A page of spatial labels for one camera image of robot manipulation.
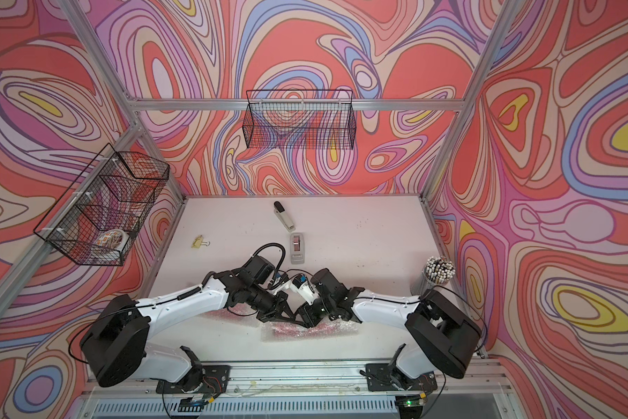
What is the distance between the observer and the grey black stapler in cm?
110

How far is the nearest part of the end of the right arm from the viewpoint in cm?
→ 64

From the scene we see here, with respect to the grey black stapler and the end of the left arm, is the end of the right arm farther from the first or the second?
the grey black stapler

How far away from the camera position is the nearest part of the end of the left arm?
703 mm

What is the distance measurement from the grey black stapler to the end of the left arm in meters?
0.39

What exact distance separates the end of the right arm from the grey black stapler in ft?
1.31
